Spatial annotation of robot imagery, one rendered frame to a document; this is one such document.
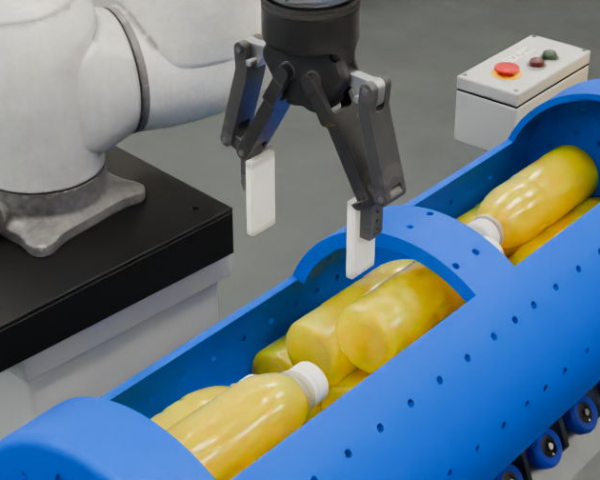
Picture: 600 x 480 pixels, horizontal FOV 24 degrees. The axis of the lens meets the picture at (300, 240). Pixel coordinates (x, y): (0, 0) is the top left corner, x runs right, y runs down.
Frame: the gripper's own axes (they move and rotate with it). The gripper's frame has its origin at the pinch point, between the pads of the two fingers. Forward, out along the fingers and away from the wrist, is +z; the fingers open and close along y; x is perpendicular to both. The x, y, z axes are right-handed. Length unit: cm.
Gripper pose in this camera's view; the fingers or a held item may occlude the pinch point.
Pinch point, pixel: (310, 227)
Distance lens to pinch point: 113.7
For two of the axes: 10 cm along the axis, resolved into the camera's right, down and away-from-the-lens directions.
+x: 6.4, -3.9, 6.6
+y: 7.7, 3.3, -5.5
